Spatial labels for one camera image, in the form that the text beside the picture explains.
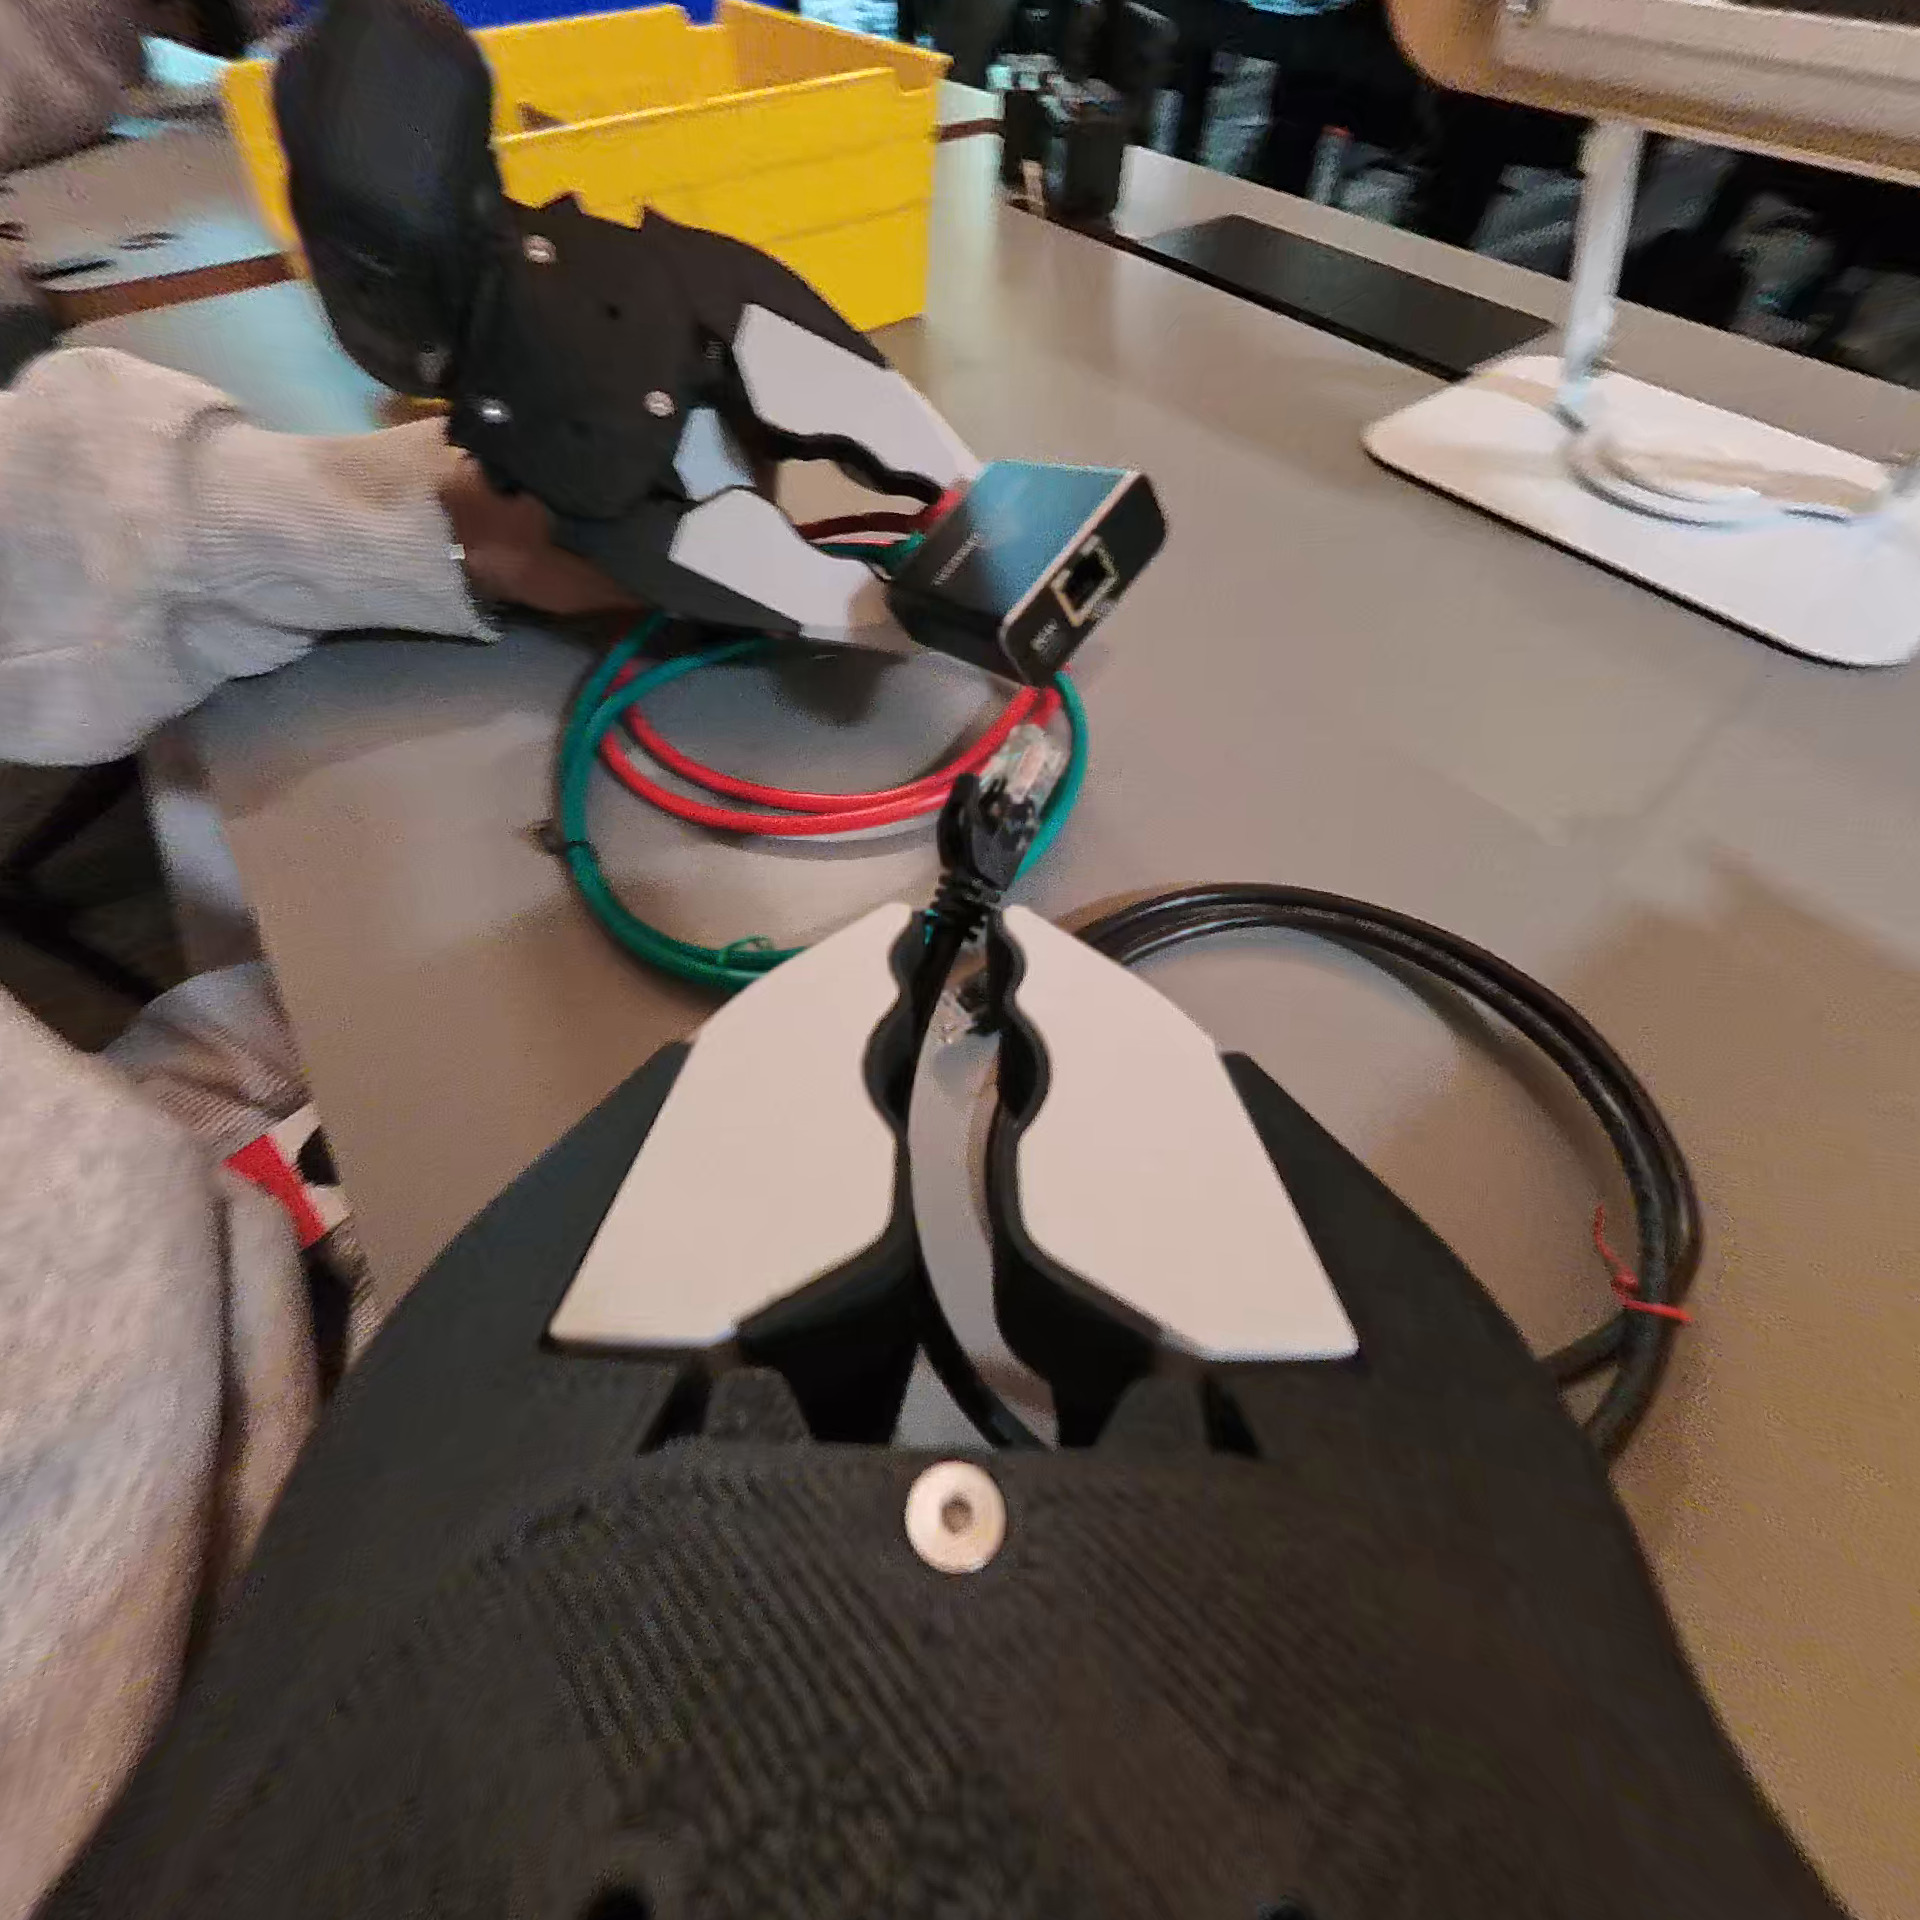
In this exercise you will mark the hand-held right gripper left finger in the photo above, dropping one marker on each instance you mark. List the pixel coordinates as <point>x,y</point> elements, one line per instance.
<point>751,1170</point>

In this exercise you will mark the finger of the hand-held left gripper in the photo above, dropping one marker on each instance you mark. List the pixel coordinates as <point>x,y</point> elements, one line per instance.
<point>751,555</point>
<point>839,388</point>

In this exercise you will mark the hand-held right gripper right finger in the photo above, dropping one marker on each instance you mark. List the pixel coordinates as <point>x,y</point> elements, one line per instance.
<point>1170,1184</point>

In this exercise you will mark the yellow plastic bin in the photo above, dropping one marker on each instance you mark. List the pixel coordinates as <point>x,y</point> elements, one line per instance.
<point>779,164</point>

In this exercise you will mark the black ethernet adapter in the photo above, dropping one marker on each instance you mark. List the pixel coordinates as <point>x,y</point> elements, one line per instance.
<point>1036,524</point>

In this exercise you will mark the person's left forearm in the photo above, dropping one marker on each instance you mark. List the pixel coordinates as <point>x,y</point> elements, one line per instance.
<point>194,555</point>

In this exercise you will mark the person's left hand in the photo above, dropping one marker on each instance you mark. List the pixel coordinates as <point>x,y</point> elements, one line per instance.
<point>511,555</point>

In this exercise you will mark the blue plastic bin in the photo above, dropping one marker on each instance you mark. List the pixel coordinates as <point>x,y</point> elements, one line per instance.
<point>599,12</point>

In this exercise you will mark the black pole clamp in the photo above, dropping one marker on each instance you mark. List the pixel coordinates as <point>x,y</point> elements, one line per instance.
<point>1065,141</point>

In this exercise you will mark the red twist tie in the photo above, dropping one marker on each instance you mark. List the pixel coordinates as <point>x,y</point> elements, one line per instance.
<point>1635,1289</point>

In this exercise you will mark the person's grey sweatshirt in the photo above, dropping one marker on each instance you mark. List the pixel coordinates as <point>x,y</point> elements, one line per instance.
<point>106,1349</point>

